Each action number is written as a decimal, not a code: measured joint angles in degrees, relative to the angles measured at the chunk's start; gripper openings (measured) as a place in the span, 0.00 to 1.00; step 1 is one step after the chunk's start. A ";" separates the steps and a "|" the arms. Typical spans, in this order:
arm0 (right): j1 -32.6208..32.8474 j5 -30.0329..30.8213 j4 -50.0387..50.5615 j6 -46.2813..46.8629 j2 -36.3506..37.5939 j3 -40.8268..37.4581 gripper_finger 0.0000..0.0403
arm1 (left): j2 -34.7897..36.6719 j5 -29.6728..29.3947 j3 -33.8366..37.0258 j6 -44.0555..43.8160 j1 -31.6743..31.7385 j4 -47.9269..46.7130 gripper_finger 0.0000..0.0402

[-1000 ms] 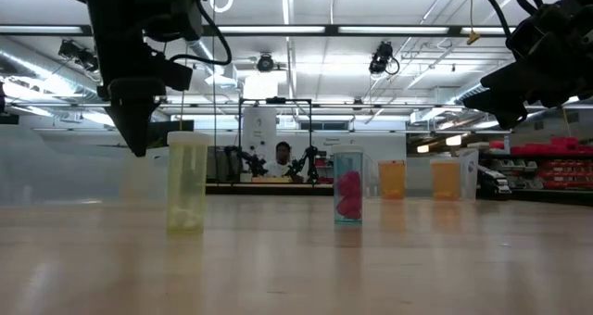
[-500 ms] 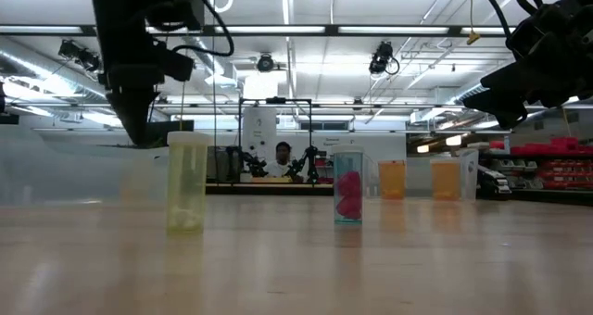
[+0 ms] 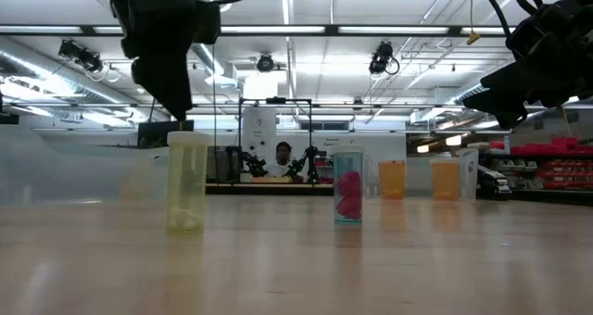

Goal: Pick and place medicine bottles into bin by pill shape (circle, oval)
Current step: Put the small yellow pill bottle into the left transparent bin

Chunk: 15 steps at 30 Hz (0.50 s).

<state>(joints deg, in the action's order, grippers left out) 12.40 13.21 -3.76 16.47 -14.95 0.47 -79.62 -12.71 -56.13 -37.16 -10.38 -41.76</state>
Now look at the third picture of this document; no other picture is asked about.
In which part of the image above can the white grey machine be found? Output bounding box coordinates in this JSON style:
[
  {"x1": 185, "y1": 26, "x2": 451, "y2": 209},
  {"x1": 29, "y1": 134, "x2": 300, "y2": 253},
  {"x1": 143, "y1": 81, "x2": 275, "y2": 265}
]
[{"x1": 476, "y1": 164, "x2": 513, "y2": 195}]

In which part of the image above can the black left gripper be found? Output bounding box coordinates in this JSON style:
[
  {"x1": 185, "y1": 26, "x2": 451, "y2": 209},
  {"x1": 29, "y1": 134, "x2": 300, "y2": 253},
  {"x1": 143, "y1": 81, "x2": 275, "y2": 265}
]
[{"x1": 104, "y1": 0, "x2": 196, "y2": 121}]

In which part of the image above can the black monitor screen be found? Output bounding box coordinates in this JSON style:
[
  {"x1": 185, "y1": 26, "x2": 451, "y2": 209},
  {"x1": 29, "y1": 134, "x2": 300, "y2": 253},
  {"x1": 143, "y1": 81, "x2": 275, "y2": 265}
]
[{"x1": 137, "y1": 119, "x2": 196, "y2": 149}]

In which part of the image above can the black beam with light strips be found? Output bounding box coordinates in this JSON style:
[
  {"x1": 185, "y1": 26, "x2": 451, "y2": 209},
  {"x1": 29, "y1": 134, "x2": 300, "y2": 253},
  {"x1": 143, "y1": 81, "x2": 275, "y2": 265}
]
[{"x1": 0, "y1": 23, "x2": 593, "y2": 39}]

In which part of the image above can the silver air duct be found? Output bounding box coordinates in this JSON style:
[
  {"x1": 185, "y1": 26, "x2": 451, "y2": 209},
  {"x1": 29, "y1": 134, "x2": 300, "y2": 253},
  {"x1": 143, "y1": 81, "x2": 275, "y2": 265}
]
[{"x1": 0, "y1": 36, "x2": 154, "y2": 121}]

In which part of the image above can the shelf with red bins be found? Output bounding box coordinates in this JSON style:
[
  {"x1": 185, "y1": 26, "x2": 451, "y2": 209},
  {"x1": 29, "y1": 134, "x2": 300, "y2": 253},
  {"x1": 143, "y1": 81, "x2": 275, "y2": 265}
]
[{"x1": 481, "y1": 136, "x2": 593, "y2": 191}]

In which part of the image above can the person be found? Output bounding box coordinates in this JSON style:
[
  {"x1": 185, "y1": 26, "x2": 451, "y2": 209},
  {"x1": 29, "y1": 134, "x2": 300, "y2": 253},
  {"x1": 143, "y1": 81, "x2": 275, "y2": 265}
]
[{"x1": 262, "y1": 141, "x2": 294, "y2": 178}]

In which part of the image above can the clear plastic bin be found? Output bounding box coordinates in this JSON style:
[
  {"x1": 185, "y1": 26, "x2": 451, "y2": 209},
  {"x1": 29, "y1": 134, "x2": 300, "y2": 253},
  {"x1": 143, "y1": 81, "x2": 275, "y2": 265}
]
[
  {"x1": 0, "y1": 124, "x2": 170, "y2": 208},
  {"x1": 363, "y1": 147, "x2": 481, "y2": 203}
]

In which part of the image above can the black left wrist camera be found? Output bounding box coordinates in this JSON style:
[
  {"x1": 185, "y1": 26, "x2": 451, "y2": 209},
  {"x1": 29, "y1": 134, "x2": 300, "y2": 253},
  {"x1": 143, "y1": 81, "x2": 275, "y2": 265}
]
[{"x1": 192, "y1": 0, "x2": 222, "y2": 45}]

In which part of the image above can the large orange pill bottle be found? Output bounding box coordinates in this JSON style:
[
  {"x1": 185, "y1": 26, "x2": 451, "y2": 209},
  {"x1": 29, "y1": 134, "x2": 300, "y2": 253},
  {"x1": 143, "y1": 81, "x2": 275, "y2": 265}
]
[
  {"x1": 378, "y1": 159, "x2": 408, "y2": 200},
  {"x1": 430, "y1": 159, "x2": 462, "y2": 201}
]

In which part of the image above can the dark background table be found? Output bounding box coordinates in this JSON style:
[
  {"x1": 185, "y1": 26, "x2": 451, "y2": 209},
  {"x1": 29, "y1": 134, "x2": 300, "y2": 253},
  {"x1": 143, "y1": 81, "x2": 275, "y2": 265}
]
[{"x1": 206, "y1": 181, "x2": 334, "y2": 196}]

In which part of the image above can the white poster board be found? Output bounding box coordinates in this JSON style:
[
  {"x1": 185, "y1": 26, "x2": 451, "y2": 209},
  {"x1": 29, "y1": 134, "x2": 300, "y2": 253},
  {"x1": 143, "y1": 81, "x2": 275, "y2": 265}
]
[{"x1": 242, "y1": 107, "x2": 278, "y2": 158}]

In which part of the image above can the thin black stand frame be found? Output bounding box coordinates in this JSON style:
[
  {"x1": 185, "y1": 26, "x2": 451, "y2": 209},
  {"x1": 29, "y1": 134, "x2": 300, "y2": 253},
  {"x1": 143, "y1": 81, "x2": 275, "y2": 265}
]
[{"x1": 238, "y1": 96, "x2": 314, "y2": 186}]

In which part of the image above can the yellow hanging hook cord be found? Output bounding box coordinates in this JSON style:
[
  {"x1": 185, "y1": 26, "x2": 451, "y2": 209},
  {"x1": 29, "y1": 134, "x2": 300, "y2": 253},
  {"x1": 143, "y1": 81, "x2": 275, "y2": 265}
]
[{"x1": 465, "y1": 0, "x2": 482, "y2": 46}]

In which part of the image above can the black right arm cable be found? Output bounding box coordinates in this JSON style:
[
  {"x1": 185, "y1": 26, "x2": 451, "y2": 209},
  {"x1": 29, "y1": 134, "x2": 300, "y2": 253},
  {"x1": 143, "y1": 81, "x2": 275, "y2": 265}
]
[{"x1": 476, "y1": 0, "x2": 546, "y2": 41}]

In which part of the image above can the yellow-green pill bottle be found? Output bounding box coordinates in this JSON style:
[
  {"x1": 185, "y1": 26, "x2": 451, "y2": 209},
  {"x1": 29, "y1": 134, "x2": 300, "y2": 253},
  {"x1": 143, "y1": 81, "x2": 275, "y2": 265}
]
[{"x1": 166, "y1": 131, "x2": 209, "y2": 236}]

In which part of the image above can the black ceiling camera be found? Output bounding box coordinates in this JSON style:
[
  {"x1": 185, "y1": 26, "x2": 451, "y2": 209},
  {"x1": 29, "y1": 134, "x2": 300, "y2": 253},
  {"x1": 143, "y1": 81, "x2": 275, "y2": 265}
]
[
  {"x1": 368, "y1": 40, "x2": 400, "y2": 76},
  {"x1": 256, "y1": 53, "x2": 275, "y2": 73},
  {"x1": 57, "y1": 39, "x2": 104, "y2": 74}
]

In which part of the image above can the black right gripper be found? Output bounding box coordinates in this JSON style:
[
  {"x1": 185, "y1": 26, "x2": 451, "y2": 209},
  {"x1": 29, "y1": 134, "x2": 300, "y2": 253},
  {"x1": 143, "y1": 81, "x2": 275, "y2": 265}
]
[{"x1": 462, "y1": 0, "x2": 593, "y2": 130}]

